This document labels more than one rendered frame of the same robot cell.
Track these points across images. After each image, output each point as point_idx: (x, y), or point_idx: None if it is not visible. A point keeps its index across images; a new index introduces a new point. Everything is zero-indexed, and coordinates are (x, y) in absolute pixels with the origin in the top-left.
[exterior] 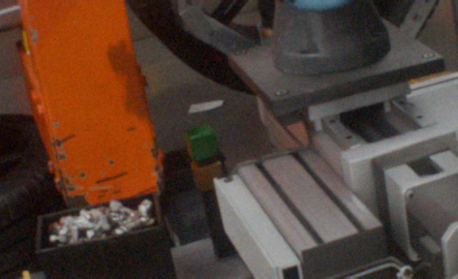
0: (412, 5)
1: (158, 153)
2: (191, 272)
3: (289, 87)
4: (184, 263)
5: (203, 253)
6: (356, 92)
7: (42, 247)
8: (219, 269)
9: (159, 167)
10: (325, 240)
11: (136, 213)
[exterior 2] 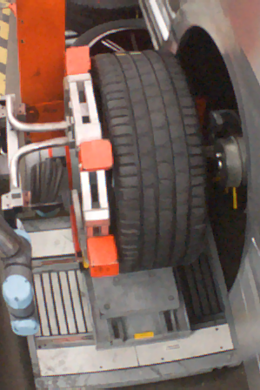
0: (82, 241)
1: (26, 134)
2: None
3: None
4: None
5: (1, 165)
6: None
7: None
8: None
9: (24, 137)
10: None
11: None
